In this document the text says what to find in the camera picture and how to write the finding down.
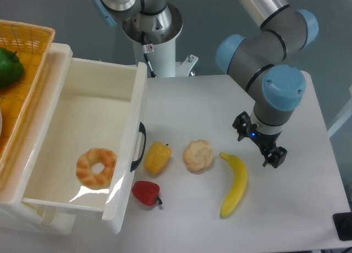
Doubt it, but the green bell pepper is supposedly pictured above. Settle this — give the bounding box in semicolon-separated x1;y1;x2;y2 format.
1;48;24;88

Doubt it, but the black cable on pedestal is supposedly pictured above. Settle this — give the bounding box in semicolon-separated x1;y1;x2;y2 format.
140;31;158;78

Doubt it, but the white frame at right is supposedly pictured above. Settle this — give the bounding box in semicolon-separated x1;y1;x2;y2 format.
327;86;351;138

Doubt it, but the white drawer cabinet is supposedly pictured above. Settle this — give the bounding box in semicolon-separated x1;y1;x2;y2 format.
1;43;75;235

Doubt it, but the red bell pepper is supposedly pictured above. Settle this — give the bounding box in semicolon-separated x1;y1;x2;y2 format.
131;180;163;206

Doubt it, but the round knotted bread roll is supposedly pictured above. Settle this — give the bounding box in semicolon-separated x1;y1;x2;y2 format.
183;140;213;172

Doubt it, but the yellow banana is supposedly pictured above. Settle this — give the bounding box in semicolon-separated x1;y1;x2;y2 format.
219;152;248;218

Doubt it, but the black device at table edge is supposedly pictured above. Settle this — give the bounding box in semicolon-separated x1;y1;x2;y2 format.
333;212;352;241

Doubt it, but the yellow bell pepper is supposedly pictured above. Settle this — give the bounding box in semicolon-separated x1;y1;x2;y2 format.
144;141;172;174

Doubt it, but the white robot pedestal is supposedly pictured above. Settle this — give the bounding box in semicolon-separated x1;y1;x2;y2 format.
123;3;199;78

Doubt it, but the braided ring bread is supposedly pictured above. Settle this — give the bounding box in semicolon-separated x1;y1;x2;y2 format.
76;147;117;189

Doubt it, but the orange woven basket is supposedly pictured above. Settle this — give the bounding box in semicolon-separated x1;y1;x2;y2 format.
1;19;55;169

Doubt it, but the white drawer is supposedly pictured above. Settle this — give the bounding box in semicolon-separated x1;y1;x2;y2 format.
23;58;147;235

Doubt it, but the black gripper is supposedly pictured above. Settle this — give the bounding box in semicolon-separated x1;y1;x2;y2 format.
232;112;287;168

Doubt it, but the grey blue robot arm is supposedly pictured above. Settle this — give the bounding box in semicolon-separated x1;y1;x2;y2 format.
93;0;318;168

